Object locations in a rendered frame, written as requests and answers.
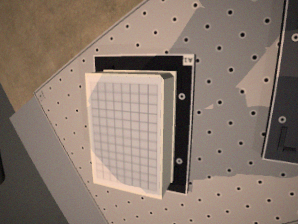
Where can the grey perforated base plate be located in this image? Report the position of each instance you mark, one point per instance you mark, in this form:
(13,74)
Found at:
(236,45)

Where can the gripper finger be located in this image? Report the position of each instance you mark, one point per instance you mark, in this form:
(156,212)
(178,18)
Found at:
(2,174)

